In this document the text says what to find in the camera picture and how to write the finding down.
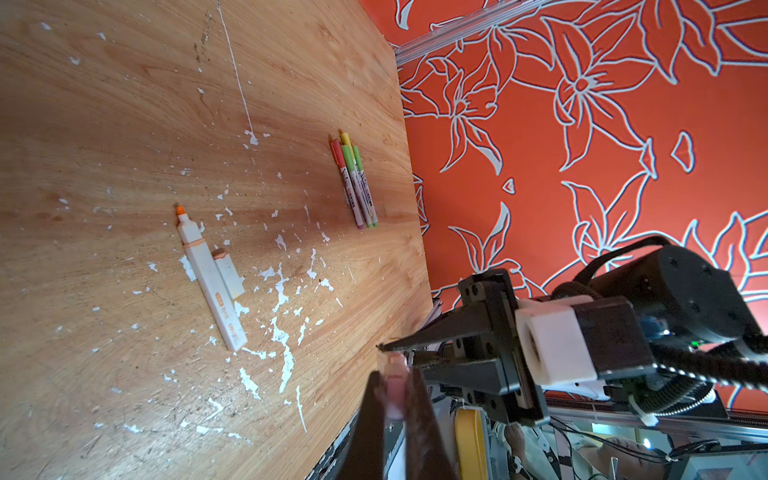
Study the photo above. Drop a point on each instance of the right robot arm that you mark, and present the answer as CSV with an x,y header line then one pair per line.
x,y
664,329

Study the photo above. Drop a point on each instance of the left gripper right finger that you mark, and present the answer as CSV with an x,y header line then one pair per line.
x,y
425,456

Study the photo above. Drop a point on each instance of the small white cap piece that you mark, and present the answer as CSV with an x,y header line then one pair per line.
x,y
396,374

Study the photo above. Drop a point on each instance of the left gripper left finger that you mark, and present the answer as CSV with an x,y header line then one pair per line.
x,y
365,454

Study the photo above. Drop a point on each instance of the yellow pen cap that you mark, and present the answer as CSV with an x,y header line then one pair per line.
x,y
354,174

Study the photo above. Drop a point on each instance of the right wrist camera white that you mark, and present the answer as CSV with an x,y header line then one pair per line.
x,y
580,339

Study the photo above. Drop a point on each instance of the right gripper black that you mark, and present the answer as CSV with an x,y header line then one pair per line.
x,y
481,361

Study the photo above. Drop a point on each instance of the red pen cap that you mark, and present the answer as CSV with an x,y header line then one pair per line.
x,y
347,183

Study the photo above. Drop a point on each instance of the white pen orange tip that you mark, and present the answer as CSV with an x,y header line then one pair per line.
x,y
200,257

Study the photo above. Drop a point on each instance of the white orange marker cap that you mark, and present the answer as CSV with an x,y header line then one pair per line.
x,y
226,267

